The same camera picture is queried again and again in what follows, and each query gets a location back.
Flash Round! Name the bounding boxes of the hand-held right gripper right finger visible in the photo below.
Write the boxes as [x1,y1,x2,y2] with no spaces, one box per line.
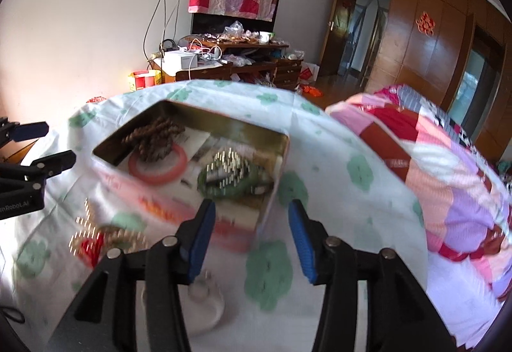
[287,199,457,352]

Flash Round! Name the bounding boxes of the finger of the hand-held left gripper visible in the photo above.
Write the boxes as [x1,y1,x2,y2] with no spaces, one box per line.
[0,150,76,182]
[0,117,49,148]

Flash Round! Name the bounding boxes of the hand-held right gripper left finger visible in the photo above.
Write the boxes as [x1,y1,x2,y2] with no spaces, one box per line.
[48,199,217,352]

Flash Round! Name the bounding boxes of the green jade bracelet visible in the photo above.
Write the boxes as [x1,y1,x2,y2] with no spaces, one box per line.
[197,160,276,201]

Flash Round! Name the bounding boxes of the pink bangle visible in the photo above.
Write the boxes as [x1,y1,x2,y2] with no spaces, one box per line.
[128,145,188,187]

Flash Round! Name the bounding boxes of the gold bead bracelet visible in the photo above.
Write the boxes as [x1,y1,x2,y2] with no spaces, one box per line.
[70,198,148,257]

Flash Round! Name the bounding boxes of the pearl bead bracelet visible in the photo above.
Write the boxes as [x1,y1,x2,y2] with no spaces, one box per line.
[208,150,251,188]

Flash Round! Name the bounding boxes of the wooden bead bracelet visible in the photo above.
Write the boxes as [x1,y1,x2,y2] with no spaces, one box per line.
[121,117,185,163]

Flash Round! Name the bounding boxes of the pink tin box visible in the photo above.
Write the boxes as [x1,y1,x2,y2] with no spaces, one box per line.
[91,99,291,254]

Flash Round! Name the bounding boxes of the cloud print tablecloth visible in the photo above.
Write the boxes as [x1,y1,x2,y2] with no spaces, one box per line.
[0,79,428,352]

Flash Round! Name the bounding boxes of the printed paper booklet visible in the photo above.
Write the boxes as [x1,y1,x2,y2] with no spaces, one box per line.
[176,130,225,193]

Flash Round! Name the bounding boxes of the red yellow gift box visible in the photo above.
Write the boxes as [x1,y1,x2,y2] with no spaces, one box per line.
[128,70,162,92]

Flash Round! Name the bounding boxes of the patchwork quilt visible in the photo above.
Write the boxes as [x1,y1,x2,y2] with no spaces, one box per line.
[325,83,512,302]

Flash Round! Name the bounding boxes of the white box appliance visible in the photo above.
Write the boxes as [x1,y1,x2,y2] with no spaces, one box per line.
[163,50,198,72]

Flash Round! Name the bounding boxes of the white bed sheet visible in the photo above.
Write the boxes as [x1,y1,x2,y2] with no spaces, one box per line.
[424,248,507,350]

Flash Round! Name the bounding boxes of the white red paper bag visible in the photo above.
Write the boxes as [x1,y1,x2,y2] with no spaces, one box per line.
[299,61,321,83]

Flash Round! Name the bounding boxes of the wooden television cabinet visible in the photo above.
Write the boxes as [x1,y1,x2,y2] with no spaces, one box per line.
[150,36,304,91]

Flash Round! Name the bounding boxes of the wooden door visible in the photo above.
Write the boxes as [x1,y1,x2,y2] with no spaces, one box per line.
[320,0,355,76]

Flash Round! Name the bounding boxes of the wooden wardrobe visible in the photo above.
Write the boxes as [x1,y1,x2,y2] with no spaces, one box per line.
[336,0,512,163]

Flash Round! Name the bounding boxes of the hanging power cables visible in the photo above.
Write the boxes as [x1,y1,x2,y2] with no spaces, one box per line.
[142,0,180,60]

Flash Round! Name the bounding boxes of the red paper wall decoration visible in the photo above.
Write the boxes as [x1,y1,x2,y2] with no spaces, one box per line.
[415,13,436,35]

